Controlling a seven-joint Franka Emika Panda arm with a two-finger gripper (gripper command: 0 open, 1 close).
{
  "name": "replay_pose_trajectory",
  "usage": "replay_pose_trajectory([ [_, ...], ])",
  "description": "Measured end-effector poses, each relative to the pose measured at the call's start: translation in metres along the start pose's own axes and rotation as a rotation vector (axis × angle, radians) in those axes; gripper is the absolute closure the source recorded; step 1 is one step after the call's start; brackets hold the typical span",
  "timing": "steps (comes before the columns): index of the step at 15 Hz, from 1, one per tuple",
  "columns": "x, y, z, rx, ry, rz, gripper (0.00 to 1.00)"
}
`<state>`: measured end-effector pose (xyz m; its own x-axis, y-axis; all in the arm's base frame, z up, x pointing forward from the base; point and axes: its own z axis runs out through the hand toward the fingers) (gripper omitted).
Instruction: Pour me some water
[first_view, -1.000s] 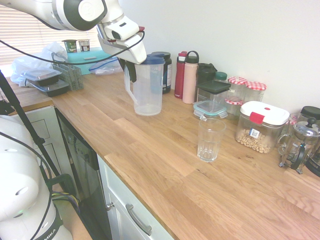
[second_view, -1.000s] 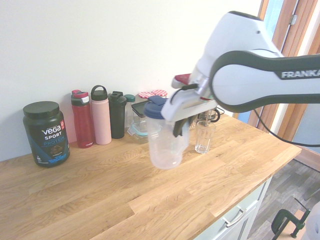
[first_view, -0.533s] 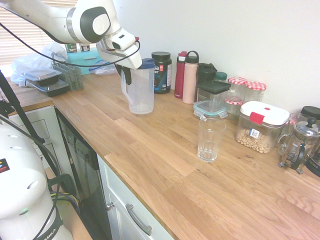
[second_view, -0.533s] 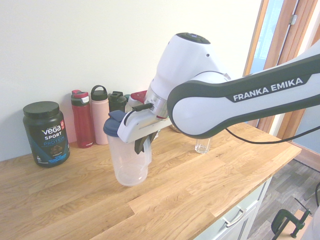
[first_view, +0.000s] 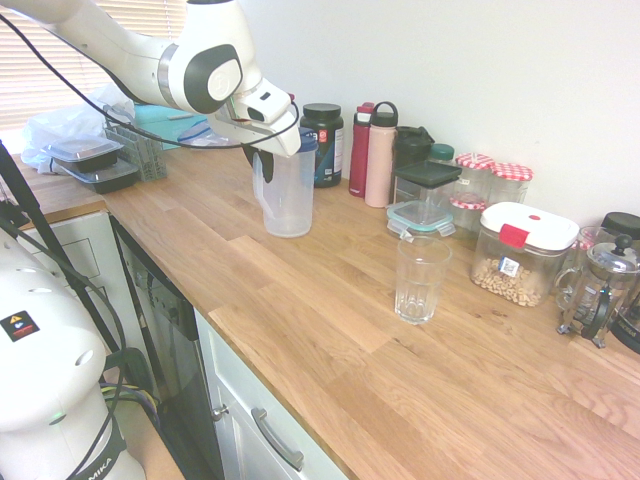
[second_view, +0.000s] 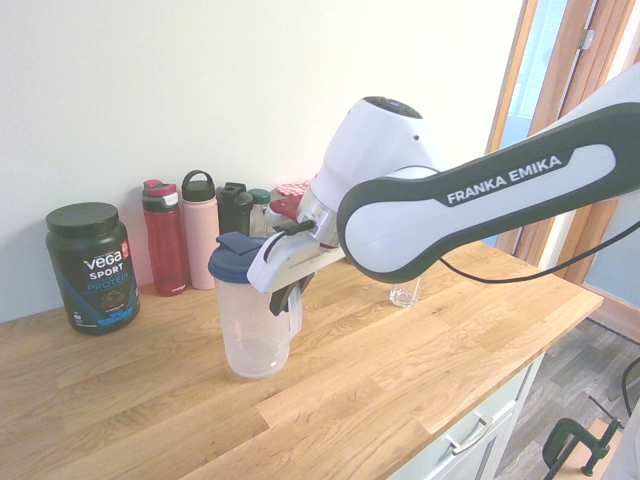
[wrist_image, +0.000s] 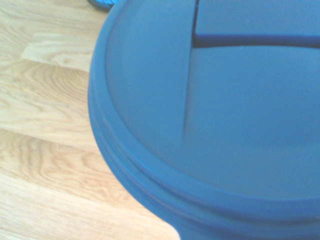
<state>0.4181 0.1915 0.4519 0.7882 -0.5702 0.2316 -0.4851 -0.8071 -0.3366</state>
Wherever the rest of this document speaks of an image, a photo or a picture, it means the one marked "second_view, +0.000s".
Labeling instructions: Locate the silver drawer handle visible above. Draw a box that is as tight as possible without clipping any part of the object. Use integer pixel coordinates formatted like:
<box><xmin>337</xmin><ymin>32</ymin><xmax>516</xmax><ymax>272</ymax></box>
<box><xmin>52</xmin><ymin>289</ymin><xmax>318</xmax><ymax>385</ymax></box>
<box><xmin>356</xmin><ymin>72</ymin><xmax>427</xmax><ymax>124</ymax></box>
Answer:
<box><xmin>444</xmin><ymin>414</ymin><xmax>489</xmax><ymax>456</ymax></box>

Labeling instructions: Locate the red water bottle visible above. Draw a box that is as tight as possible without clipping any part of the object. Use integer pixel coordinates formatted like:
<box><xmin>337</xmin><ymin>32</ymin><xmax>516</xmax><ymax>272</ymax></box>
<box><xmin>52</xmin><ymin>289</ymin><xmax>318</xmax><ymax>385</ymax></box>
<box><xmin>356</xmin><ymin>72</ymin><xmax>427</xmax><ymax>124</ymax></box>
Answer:
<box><xmin>141</xmin><ymin>179</ymin><xmax>192</xmax><ymax>298</ymax></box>

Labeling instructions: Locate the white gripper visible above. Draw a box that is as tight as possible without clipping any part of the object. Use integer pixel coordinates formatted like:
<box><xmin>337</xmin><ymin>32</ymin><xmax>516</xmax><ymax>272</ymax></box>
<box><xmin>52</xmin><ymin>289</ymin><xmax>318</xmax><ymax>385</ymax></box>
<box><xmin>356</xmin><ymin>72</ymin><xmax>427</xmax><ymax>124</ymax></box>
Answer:
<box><xmin>245</xmin><ymin>231</ymin><xmax>347</xmax><ymax>318</ymax></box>

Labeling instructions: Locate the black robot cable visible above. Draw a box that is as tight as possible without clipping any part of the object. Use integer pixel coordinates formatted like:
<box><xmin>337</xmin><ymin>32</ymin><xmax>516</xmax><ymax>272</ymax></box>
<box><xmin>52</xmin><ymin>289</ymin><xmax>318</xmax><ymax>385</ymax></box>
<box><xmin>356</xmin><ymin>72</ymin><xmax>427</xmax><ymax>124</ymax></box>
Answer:
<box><xmin>261</xmin><ymin>222</ymin><xmax>640</xmax><ymax>285</ymax></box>

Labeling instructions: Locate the clear ribbed drinking glass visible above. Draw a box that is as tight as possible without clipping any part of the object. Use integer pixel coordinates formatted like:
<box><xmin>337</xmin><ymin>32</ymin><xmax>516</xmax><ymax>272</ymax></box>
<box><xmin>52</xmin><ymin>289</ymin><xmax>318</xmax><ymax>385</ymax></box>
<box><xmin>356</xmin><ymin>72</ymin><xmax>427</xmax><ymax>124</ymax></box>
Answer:
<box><xmin>389</xmin><ymin>279</ymin><xmax>422</xmax><ymax>309</ymax></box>

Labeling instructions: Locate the jar red gingham lid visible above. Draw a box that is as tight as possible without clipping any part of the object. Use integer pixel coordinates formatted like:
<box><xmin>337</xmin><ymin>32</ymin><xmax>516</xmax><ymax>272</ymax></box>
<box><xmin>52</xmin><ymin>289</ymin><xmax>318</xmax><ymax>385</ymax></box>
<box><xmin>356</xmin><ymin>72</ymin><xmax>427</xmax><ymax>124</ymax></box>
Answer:
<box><xmin>272</xmin><ymin>181</ymin><xmax>312</xmax><ymax>200</ymax></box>

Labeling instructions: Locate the clear pitcher blue lid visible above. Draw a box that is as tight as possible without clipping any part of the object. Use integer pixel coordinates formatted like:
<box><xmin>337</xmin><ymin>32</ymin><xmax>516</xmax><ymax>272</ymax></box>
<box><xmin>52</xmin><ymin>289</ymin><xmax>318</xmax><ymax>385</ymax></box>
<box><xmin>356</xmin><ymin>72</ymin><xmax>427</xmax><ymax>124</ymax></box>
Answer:
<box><xmin>207</xmin><ymin>231</ymin><xmax>305</xmax><ymax>380</ymax></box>

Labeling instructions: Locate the pink bottle black lid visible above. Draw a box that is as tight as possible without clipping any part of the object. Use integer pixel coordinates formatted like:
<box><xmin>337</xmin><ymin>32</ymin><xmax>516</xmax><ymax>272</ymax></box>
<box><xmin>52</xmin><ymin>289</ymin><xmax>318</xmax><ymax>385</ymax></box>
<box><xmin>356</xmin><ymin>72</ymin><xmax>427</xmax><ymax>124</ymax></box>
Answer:
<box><xmin>180</xmin><ymin>169</ymin><xmax>221</xmax><ymax>291</ymax></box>

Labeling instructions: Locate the red wrist camera mount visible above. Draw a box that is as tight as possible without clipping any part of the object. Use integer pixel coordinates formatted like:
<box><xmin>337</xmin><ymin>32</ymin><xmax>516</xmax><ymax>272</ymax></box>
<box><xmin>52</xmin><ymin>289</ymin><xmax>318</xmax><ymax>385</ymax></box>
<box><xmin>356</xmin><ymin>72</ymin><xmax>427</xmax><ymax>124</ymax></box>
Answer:
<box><xmin>263</xmin><ymin>195</ymin><xmax>307</xmax><ymax>227</ymax></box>

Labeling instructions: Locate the wooden door frame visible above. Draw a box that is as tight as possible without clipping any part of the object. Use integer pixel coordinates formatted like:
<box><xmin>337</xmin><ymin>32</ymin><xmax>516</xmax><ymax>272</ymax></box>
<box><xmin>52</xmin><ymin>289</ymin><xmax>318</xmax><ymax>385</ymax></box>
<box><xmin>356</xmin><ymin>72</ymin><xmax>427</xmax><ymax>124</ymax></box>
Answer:
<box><xmin>482</xmin><ymin>0</ymin><xmax>540</xmax><ymax>156</ymax></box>

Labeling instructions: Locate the green screw clamp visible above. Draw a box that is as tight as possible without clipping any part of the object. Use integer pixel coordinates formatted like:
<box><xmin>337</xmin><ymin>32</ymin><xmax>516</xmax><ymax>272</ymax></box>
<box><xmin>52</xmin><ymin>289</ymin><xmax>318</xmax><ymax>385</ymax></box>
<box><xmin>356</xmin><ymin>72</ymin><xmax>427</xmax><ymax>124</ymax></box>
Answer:
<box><xmin>541</xmin><ymin>395</ymin><xmax>624</xmax><ymax>479</ymax></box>

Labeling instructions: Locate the grey kitchen cabinet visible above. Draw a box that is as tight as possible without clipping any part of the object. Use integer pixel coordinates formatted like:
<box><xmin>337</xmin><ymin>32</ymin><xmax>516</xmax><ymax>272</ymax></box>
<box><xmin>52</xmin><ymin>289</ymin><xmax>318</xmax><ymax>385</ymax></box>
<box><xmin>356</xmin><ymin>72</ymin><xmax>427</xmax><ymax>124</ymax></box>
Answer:
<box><xmin>388</xmin><ymin>348</ymin><xmax>549</xmax><ymax>480</ymax></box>

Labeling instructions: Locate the clear bottle green lid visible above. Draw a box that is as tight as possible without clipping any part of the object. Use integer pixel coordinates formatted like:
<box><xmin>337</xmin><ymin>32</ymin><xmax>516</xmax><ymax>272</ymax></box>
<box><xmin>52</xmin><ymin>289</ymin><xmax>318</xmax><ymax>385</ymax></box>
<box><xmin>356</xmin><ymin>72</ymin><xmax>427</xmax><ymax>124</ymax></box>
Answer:
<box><xmin>248</xmin><ymin>188</ymin><xmax>273</xmax><ymax>239</ymax></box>

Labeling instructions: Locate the black Vega protein tub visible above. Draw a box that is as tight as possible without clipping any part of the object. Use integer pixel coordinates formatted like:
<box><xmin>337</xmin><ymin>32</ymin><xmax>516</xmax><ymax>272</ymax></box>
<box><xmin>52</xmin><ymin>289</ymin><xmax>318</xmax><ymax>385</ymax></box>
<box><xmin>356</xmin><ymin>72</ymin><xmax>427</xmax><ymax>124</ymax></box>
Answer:
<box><xmin>45</xmin><ymin>201</ymin><xmax>142</xmax><ymax>337</ymax></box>

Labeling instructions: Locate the black shaker bottle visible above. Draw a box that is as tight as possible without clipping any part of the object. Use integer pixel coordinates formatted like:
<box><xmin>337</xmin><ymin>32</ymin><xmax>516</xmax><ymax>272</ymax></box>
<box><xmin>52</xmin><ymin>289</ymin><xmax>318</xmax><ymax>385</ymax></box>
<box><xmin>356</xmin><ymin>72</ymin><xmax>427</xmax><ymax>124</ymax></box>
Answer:
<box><xmin>216</xmin><ymin>181</ymin><xmax>255</xmax><ymax>239</ymax></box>

